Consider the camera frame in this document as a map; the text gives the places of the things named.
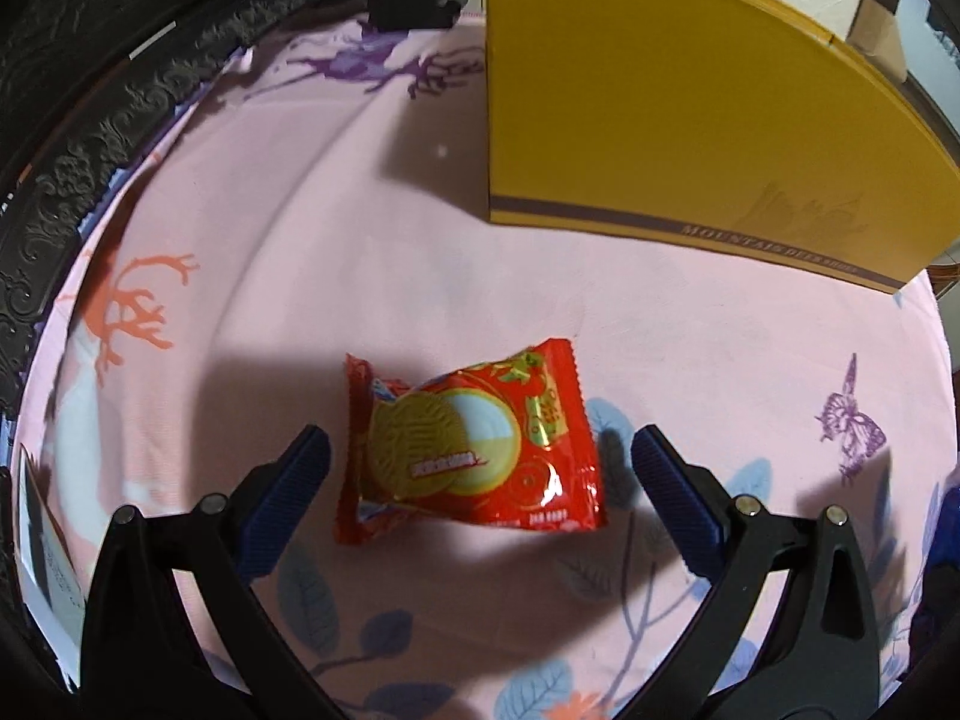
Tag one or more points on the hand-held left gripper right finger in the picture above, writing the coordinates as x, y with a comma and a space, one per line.
675, 502

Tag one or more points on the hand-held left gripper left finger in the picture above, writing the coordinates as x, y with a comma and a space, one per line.
289, 499

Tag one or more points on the red cookie packet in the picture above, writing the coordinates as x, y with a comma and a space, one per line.
465, 450

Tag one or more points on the yellow cardboard box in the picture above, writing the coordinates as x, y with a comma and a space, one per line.
675, 105

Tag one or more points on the white paper sheet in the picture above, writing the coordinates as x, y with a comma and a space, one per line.
49, 562

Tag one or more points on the pink printed blanket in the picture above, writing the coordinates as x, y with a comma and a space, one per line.
300, 240

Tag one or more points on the carved dark wooden furniture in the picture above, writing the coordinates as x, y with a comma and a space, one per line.
112, 90

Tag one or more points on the cardboard corner protector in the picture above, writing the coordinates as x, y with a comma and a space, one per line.
877, 34

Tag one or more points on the framed lotus painting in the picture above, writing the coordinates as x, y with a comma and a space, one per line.
934, 22

